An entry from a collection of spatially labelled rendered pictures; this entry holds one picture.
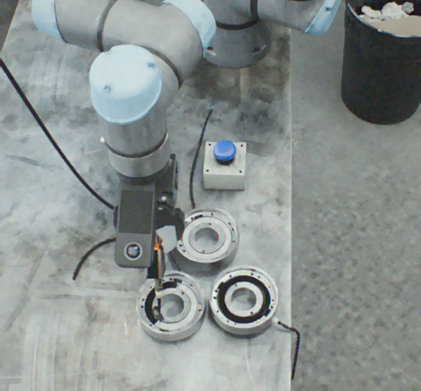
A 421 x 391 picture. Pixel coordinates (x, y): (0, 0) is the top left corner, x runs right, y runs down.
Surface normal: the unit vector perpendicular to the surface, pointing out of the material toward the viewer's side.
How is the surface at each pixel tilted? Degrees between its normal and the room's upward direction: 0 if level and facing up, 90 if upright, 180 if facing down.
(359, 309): 0
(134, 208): 29
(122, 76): 1
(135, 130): 90
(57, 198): 0
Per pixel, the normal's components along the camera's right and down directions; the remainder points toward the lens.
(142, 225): 0.00, -0.12
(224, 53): -0.31, 0.56
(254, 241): -0.04, -0.58
